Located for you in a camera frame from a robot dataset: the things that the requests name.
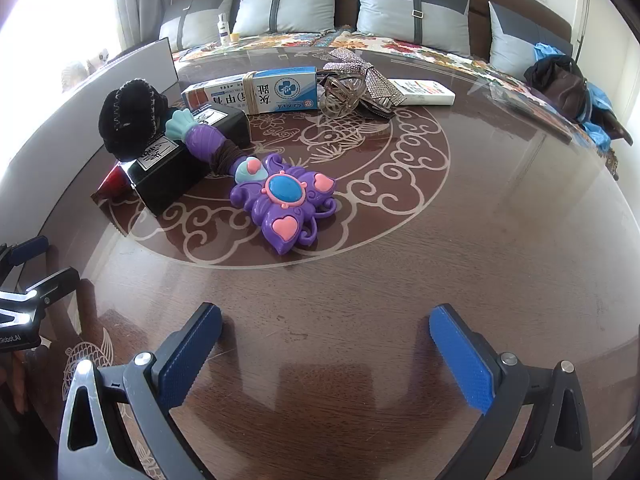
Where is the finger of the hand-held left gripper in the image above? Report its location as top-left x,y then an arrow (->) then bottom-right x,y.
24,267 -> 81,311
0,236 -> 51,273

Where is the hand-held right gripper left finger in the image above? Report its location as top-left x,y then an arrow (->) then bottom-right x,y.
57,302 -> 223,480

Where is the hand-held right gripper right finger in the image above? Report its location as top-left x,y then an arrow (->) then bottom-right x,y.
429,304 -> 593,480

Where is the blue and white ointment box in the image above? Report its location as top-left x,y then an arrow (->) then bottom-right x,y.
181,66 -> 321,115

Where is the brown patterned desktop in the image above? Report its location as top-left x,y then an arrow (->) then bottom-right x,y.
0,45 -> 640,480

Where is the red packet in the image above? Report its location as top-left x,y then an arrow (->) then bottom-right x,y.
91,165 -> 138,202

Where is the grey board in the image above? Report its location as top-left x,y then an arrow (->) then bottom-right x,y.
0,37 -> 181,241

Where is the black box with white label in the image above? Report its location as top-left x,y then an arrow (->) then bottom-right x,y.
187,107 -> 251,150
120,132 -> 211,216

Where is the black knitted hat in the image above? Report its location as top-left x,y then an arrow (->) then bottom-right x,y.
97,78 -> 171,161

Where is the pale plush toy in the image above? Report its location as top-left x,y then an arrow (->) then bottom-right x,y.
60,60 -> 91,93
87,46 -> 112,73

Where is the purple butterfly toy wand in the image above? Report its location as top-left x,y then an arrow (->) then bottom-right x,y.
165,109 -> 338,256

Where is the white flat box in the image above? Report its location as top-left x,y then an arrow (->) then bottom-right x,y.
387,78 -> 457,107

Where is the grey curtain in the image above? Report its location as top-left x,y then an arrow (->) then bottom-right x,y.
112,0 -> 176,56

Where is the grey two-tone pillow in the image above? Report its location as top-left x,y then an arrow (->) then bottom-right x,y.
354,0 -> 472,58
232,0 -> 346,37
159,0 -> 241,53
487,1 -> 573,78

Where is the dark bag with blue cloth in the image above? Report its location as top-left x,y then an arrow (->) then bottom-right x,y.
532,42 -> 617,152

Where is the brown bag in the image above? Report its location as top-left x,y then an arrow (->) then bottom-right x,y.
537,67 -> 633,145

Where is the rhinestone bow hair clip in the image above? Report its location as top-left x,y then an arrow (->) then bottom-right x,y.
322,50 -> 398,107

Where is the black cloth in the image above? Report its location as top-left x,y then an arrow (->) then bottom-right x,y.
524,56 -> 581,87

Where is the brown hair tie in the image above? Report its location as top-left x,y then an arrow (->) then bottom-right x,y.
212,140 -> 248,176

